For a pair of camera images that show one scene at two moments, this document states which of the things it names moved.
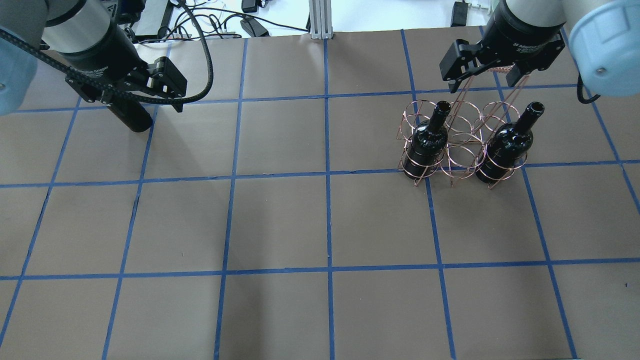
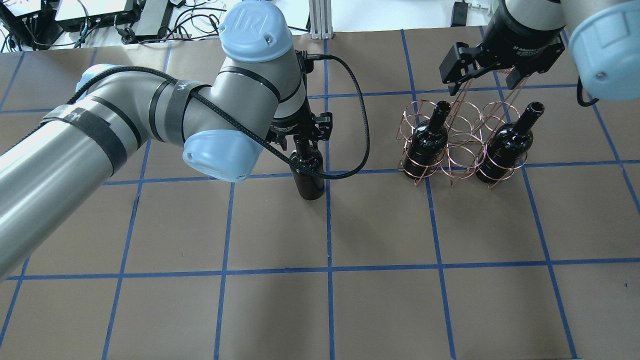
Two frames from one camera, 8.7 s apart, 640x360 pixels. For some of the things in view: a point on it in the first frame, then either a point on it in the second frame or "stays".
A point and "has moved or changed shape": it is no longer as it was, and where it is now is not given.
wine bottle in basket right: x=508 y=146 stays
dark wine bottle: x=133 y=114 has moved or changed shape
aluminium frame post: x=320 y=19 stays
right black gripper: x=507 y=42 stays
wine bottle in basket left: x=428 y=144 stays
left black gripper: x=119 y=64 -> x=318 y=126
